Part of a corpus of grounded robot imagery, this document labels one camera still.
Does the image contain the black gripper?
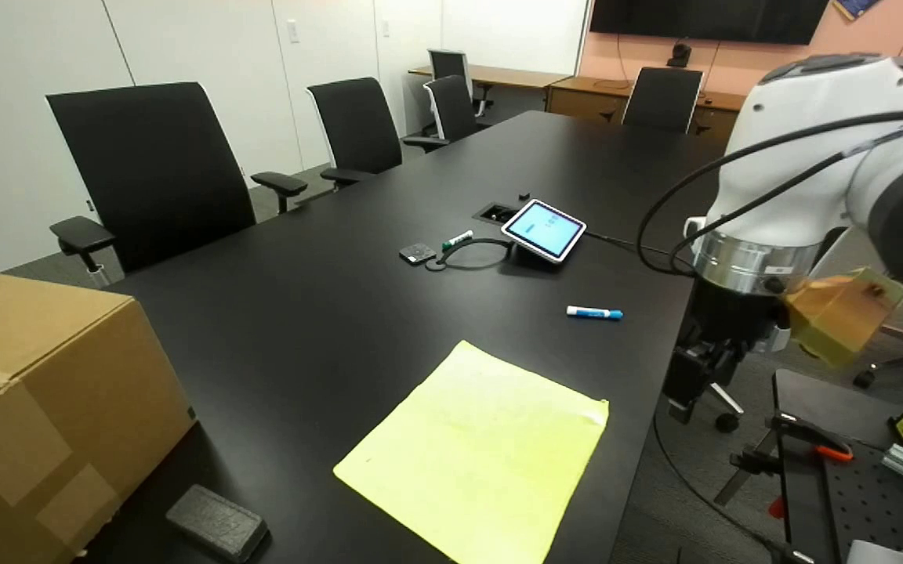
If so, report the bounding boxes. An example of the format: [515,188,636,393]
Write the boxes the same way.
[669,278,790,419]

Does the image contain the yellow towel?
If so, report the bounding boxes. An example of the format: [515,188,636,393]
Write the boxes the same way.
[330,337,616,564]

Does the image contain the yellow translucent box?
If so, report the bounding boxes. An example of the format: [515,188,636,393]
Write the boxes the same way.
[783,265,903,370]

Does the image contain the blue marker pen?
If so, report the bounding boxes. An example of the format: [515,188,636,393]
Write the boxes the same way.
[566,301,626,325]

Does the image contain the tablet on stand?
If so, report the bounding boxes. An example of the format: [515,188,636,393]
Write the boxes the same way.
[499,193,590,269]

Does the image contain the black table power port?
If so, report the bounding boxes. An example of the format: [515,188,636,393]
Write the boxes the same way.
[481,201,523,225]

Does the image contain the wooden sideboard desk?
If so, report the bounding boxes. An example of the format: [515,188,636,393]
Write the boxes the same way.
[408,64,748,133]

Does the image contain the small black flat device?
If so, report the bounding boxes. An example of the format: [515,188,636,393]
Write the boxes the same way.
[398,240,440,265]

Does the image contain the black rectangular block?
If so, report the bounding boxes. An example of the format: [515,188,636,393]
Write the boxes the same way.
[163,484,274,564]

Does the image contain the large black office chair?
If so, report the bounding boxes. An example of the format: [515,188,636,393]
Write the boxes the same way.
[44,78,311,283]

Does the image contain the brown cardboard box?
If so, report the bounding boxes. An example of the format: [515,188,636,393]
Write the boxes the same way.
[0,263,197,564]

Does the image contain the black chair with white frame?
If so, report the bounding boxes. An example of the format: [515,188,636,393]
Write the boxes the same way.
[704,375,748,435]

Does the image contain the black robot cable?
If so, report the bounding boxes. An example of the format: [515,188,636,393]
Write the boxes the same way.
[635,104,903,283]

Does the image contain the red handled pliers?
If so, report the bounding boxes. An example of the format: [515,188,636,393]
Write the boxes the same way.
[767,411,860,471]

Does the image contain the black floor cable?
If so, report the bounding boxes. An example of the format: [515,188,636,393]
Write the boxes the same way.
[648,411,803,561]

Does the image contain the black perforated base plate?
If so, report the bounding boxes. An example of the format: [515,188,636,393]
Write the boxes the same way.
[767,368,903,564]

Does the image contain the thin black looped cable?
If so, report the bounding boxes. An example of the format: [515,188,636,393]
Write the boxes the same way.
[425,229,517,276]

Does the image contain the black wall television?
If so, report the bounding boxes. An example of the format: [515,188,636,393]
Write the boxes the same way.
[588,0,832,46]

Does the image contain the blue wall picture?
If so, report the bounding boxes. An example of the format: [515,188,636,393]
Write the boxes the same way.
[834,0,883,22]

